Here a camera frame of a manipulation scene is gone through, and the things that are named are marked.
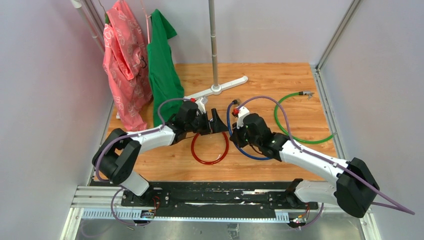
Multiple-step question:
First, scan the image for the white clothes rack stand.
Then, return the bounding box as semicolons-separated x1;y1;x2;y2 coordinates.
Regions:
186;0;249;99

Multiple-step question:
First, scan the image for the red cable lock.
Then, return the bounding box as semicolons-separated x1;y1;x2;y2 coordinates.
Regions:
190;132;230;166

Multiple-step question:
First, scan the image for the pink patterned garment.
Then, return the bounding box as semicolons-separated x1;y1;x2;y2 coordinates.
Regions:
103;0;153;132

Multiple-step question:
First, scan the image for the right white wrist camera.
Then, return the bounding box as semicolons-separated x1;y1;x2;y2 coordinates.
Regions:
232;106;250;129

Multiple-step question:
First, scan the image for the green cable lock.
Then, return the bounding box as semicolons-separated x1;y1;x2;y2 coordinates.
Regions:
273;91;337;145

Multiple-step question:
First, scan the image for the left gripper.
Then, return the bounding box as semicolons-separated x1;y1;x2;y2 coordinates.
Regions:
186;108;229;137

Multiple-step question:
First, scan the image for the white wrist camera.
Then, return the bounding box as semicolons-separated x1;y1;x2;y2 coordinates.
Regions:
232;106;250;129
190;96;208;115

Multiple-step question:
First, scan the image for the blue cable lock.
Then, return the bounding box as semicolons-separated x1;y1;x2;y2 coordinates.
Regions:
226;98;275;162

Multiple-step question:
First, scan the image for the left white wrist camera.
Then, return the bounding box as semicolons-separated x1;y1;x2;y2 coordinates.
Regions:
190;96;208;115

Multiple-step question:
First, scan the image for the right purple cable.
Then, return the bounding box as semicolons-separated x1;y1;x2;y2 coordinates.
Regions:
231;96;416;229

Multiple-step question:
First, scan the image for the aluminium frame rail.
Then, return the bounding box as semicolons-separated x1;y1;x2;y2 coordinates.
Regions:
60;181;381;240

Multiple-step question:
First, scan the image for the green t-shirt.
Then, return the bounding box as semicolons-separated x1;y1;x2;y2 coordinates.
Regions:
147;9;185;127

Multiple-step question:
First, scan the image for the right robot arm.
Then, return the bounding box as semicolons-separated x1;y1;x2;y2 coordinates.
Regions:
230;111;380;218

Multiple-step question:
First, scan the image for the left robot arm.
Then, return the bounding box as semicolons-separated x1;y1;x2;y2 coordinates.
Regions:
92;99;228;207

